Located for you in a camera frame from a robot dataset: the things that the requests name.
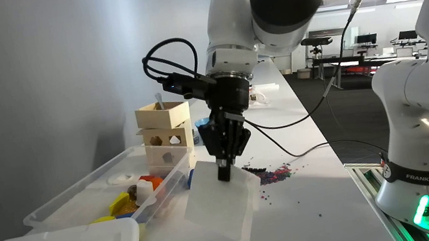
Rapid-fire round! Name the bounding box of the open wooden box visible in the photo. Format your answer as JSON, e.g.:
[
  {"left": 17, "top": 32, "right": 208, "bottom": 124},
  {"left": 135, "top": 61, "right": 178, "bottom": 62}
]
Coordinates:
[{"left": 134, "top": 97, "right": 193, "bottom": 136}]

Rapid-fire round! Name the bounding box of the heap of colourful cereal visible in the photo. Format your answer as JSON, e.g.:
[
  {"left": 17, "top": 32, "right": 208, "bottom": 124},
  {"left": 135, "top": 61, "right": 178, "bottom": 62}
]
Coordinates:
[{"left": 242, "top": 159, "right": 297, "bottom": 190}]

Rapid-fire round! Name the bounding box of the orange block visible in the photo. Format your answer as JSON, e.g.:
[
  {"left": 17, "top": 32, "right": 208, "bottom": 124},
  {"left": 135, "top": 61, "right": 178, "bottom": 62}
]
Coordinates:
[{"left": 138, "top": 172, "right": 165, "bottom": 194}]

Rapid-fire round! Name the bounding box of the white plastic spoon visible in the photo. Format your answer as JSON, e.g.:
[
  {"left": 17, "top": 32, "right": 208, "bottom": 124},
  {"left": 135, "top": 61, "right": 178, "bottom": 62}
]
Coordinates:
[{"left": 154, "top": 92, "right": 166, "bottom": 111}]

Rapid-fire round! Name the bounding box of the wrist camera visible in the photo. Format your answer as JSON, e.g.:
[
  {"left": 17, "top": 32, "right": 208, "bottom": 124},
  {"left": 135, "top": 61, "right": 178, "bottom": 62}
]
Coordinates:
[{"left": 160, "top": 65, "right": 220, "bottom": 106}]

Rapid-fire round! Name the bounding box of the white napkin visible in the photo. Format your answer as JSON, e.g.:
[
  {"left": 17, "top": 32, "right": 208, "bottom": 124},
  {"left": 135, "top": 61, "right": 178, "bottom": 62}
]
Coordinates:
[{"left": 175, "top": 151, "right": 272, "bottom": 241}]

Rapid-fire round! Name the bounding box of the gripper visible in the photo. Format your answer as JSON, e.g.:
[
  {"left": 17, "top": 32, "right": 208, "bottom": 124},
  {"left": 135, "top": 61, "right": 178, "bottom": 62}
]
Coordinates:
[{"left": 190, "top": 73, "right": 267, "bottom": 186}]

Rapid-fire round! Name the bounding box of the brown ball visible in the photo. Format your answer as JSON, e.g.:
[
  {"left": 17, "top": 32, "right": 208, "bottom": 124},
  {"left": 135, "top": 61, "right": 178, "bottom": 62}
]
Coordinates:
[{"left": 126, "top": 184, "right": 141, "bottom": 201}]

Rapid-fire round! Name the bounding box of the blue cup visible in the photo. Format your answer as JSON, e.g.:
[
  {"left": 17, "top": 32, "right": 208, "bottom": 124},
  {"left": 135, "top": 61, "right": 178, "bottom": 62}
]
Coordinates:
[{"left": 194, "top": 117, "right": 214, "bottom": 144}]

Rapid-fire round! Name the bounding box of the clear plastic bag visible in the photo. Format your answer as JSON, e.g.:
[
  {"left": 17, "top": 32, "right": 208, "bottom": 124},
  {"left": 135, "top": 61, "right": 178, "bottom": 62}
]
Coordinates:
[{"left": 246, "top": 80, "right": 283, "bottom": 109}]

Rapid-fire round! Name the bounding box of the grey waste bin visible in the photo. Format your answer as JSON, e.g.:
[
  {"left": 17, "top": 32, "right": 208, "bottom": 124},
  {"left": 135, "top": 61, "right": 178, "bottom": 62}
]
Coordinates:
[{"left": 296, "top": 67, "right": 314, "bottom": 81}]

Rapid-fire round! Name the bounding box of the monitor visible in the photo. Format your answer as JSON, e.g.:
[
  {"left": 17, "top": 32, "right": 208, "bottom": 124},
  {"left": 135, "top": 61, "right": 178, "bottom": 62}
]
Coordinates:
[
  {"left": 355, "top": 32, "right": 379, "bottom": 47},
  {"left": 397, "top": 28, "right": 419, "bottom": 42}
]

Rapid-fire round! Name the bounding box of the camera on tripod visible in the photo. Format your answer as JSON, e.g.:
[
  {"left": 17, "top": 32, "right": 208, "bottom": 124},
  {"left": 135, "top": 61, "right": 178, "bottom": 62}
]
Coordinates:
[{"left": 299, "top": 33, "right": 340, "bottom": 83}]

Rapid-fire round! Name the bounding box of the long dark table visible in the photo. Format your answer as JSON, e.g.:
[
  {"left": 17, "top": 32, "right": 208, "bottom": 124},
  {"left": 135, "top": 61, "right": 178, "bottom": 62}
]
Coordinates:
[{"left": 310, "top": 45, "right": 393, "bottom": 95}]

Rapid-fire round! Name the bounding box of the white round lid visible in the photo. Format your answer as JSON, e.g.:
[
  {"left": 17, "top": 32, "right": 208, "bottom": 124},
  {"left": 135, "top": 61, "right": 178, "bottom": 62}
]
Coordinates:
[{"left": 107, "top": 170, "right": 138, "bottom": 187}]

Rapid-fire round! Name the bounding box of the wooden shape sorter box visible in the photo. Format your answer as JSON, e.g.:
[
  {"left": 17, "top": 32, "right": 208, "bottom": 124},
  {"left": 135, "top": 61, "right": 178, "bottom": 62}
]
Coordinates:
[{"left": 135, "top": 118, "right": 200, "bottom": 178}]

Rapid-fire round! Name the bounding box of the yellow block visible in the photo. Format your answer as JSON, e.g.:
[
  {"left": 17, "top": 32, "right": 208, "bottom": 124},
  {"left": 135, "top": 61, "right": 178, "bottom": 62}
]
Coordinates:
[{"left": 106, "top": 191, "right": 133, "bottom": 217}]

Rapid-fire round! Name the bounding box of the clear plastic bin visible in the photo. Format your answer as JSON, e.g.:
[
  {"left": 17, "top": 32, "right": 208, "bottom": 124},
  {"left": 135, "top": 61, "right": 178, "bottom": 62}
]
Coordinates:
[{"left": 13, "top": 136, "right": 206, "bottom": 241}]

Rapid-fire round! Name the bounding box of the white cylinder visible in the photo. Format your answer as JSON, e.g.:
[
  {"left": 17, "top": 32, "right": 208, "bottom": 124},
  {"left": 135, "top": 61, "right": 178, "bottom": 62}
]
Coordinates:
[{"left": 132, "top": 178, "right": 157, "bottom": 207}]

